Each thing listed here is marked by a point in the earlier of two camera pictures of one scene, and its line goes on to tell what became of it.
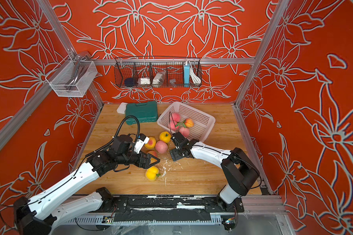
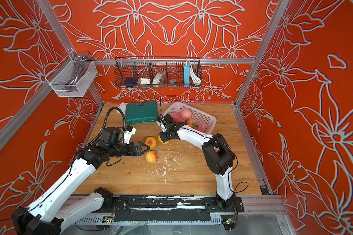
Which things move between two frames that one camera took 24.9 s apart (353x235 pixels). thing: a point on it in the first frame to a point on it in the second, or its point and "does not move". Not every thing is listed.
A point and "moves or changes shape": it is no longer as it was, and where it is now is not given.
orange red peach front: x=189 y=123 does not move
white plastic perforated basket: x=180 y=118 does not move
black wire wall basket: x=158 y=72 does not move
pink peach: x=176 y=116 does not move
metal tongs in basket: x=80 y=61 does not move
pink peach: x=161 y=147 to x=186 y=113
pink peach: x=184 y=131 moves or changes shape
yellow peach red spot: x=151 y=143 does not move
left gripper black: x=147 y=164 to x=138 y=152
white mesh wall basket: x=72 y=78 does not move
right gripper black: x=173 y=154 to x=162 y=137
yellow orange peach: x=153 y=153 does not move
